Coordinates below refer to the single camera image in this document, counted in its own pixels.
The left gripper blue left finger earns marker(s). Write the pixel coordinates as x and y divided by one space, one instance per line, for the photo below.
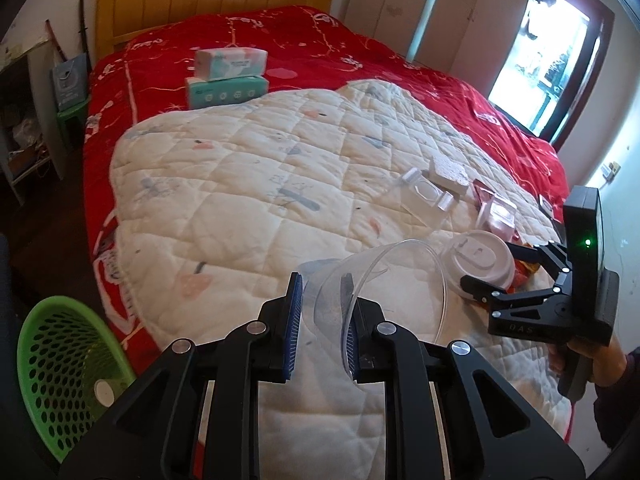
292 308

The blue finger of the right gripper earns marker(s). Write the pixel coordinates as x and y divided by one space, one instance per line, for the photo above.
479 290
525 253

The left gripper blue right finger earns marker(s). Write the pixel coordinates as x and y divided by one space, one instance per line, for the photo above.
349 336

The red snack wrapper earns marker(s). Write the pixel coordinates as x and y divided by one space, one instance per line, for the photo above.
522 272

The white plastic cup lid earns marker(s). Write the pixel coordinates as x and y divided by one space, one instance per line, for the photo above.
479 254

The clear plastic cup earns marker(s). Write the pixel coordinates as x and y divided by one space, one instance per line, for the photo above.
404 281

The white styrofoam piece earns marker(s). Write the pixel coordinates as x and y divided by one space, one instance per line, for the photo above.
448 174

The clear plastic tray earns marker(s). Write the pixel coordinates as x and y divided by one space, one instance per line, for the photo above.
419 195

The person's right hand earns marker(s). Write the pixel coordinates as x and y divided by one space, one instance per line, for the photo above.
608 362

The black smartphone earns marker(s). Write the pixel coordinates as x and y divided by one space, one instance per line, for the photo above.
546 208

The white quilted blanket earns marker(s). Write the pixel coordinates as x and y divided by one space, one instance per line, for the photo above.
217 207

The dark framed window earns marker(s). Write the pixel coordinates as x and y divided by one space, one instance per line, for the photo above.
553 65

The white round container in basket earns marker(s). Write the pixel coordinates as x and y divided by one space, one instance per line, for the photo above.
104 392

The green perforated plastic wastebasket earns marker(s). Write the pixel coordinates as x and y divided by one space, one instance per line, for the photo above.
63 349

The lower teal tissue pack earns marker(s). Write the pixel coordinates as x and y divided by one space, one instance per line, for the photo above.
202 93

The white wardrobe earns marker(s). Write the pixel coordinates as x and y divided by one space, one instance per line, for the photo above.
467 39

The upper white tissue pack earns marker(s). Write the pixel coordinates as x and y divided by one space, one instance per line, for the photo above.
229 63

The red patterned bedspread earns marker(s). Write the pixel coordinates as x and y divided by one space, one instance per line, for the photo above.
307 49

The green plastic stool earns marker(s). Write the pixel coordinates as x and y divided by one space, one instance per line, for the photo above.
72 125

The white bookshelf desk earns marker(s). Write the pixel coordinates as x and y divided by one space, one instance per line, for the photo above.
30 140

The blue paper bag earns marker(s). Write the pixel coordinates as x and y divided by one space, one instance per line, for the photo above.
70 82

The red stick by headboard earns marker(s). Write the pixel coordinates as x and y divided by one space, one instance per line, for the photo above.
54 41

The black stick by headboard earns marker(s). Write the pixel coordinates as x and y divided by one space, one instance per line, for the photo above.
83 33

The wall power socket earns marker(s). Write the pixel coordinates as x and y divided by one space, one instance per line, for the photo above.
610 171

